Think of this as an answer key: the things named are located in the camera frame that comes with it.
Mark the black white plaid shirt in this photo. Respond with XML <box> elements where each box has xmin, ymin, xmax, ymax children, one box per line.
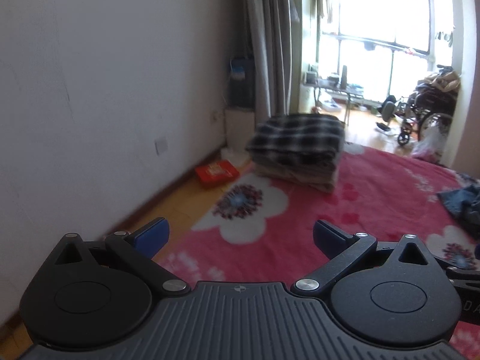
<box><xmin>246</xmin><ymin>114</ymin><xmax>345</xmax><ymax>169</ymax></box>

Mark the dark blue denim garment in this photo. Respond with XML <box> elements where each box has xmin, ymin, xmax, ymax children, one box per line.
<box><xmin>437</xmin><ymin>184</ymin><xmax>480</xmax><ymax>240</ymax></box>

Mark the beige folded cloth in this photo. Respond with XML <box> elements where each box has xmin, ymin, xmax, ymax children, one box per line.
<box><xmin>254</xmin><ymin>163</ymin><xmax>338</xmax><ymax>194</ymax></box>

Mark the pink floral blanket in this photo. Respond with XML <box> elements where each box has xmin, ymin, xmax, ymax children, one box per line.
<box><xmin>153</xmin><ymin>141</ymin><xmax>480</xmax><ymax>360</ymax></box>

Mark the wheelchair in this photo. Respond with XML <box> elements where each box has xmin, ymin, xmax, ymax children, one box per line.
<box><xmin>394</xmin><ymin>65</ymin><xmax>461</xmax><ymax>146</ymax></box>

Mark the red box on floor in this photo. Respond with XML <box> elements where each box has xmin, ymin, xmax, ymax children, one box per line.
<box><xmin>194</xmin><ymin>160</ymin><xmax>240</xmax><ymax>188</ymax></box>

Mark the balcony table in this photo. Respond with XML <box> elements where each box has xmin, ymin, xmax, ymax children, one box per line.
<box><xmin>303</xmin><ymin>70</ymin><xmax>366</xmax><ymax>125</ymax></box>

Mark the white cabinet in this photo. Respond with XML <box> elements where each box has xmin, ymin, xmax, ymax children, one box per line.
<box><xmin>224</xmin><ymin>108</ymin><xmax>256</xmax><ymax>153</ymax></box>

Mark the blue black water dispenser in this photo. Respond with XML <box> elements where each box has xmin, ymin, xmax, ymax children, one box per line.
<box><xmin>229</xmin><ymin>58</ymin><xmax>256</xmax><ymax>109</ymax></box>

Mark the grey curtain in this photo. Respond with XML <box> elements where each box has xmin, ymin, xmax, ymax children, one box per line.
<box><xmin>244</xmin><ymin>0</ymin><xmax>302</xmax><ymax>123</ymax></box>

